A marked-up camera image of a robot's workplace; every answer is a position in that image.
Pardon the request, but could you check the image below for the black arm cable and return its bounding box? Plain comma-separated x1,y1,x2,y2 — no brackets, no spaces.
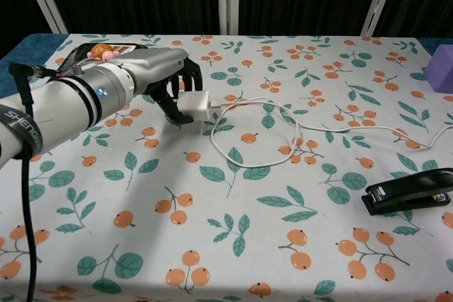
8,62,40,302

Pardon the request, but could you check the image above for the pink turtle toy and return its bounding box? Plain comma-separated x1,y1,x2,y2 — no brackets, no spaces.
87,43,122,62

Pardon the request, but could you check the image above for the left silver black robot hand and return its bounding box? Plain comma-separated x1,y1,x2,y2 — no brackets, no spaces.
129,47,205,124

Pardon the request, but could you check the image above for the black stapler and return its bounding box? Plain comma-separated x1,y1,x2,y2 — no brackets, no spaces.
360,168,453,216

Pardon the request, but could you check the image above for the purple foam cube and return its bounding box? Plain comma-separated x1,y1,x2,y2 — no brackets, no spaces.
425,44,453,95

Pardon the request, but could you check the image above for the white charger block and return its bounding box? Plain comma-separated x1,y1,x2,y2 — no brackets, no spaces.
177,90,211,122

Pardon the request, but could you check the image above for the white charging cable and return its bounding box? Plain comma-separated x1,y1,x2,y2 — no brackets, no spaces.
207,96,453,169

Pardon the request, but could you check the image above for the silver metal tray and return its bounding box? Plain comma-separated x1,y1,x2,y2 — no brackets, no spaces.
54,42,148,81

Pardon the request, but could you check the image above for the floral tablecloth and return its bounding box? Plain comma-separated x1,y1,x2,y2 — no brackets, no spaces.
0,33,453,302

